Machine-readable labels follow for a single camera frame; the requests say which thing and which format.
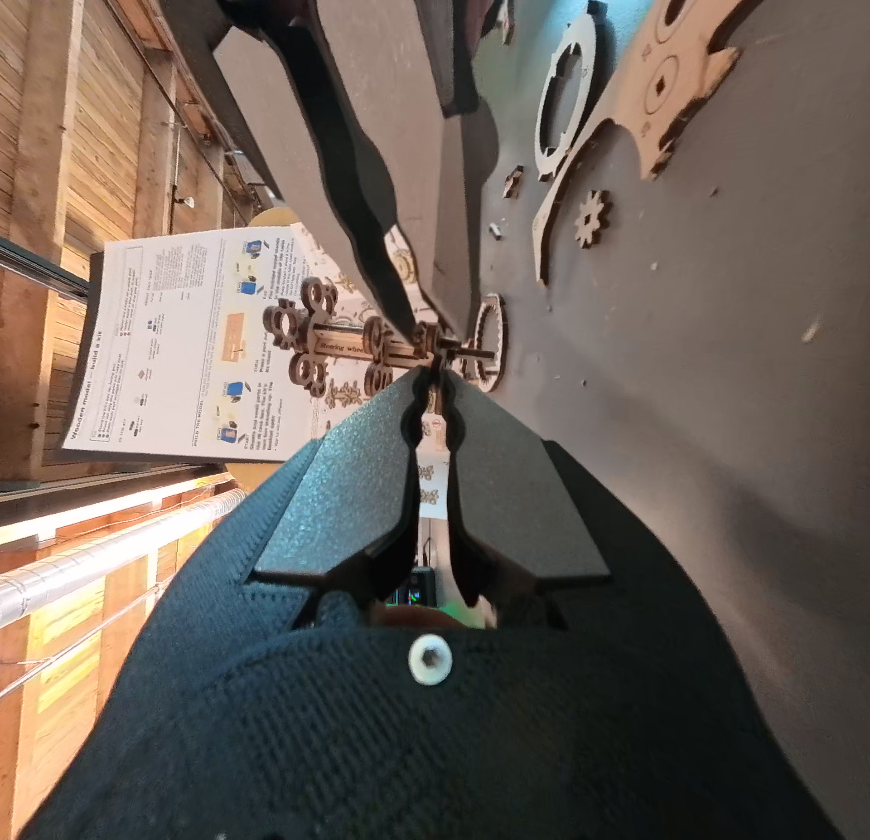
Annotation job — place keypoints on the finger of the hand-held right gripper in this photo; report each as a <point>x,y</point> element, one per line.
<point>401,92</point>
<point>299,146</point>

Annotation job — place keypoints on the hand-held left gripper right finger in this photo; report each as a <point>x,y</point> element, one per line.
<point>523,500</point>

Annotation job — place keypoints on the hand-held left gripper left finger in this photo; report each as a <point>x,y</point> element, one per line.
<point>340,500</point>

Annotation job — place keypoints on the wooden steering wheel assembly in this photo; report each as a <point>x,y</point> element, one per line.
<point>340,346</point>

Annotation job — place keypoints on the small spot lamp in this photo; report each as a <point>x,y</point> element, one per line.
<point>182,201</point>

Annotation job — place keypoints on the small wooden piece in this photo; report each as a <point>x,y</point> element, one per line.
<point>513,182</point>

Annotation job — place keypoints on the small wooden cog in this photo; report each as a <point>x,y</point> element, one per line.
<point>588,209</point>

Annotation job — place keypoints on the white text instruction sheet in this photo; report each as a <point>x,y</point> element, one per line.
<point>183,343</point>

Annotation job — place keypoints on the bright light strip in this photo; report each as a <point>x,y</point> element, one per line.
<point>68,520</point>

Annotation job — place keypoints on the laser-cut plywood sheet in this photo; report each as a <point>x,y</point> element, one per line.
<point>680,58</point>

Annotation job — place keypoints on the silver duct pipe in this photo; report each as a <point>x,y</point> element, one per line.
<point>102,561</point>

